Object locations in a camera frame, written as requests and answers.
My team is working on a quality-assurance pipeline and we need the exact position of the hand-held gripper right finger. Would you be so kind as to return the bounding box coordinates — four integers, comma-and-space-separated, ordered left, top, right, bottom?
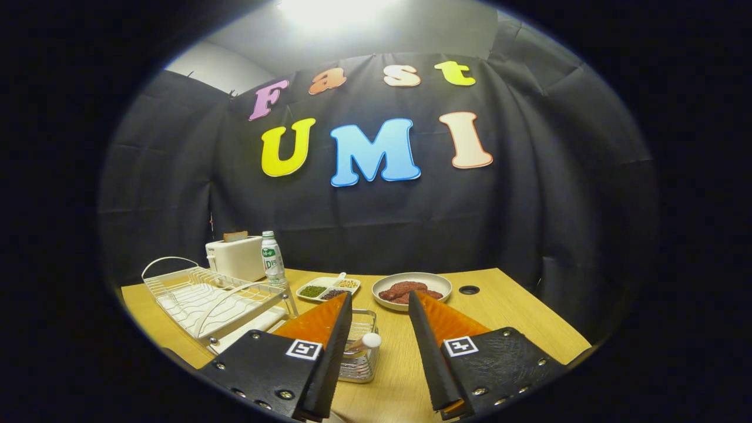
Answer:
408, 290, 568, 421

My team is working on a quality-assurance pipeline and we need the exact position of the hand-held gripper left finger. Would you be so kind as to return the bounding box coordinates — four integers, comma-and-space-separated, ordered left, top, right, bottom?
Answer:
197, 292, 353, 422

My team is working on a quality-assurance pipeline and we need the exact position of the metal wire basket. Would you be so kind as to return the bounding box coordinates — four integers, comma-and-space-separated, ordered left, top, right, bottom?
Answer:
338, 309, 380, 384

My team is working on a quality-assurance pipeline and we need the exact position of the pink white handle spoon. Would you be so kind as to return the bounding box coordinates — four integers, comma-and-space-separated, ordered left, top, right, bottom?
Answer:
347, 333, 382, 354

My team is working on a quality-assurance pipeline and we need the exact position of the white wire dish rack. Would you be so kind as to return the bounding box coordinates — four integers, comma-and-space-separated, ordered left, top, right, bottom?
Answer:
142, 256, 298, 353

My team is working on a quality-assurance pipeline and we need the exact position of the beige plate with meat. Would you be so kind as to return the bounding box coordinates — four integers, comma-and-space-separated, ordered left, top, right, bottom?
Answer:
372, 272, 453, 311

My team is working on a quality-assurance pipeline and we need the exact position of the red meat patty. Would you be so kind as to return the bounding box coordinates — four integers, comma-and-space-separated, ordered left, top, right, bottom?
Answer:
379, 281, 428, 300
394, 290, 444, 304

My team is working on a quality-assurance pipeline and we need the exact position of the white sectioned tray with beans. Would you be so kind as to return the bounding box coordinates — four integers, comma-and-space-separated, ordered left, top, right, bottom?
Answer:
296, 272, 361, 303

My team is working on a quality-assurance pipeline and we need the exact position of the white green label bottle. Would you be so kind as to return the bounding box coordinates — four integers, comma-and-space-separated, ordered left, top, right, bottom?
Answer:
261, 230, 287, 284

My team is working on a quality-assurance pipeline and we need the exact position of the white toaster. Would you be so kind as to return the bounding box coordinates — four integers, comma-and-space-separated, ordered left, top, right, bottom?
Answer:
205, 236, 266, 283

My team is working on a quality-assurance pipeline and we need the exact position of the black backdrop cloth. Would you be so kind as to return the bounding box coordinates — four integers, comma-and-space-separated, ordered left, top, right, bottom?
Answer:
97, 12, 659, 347

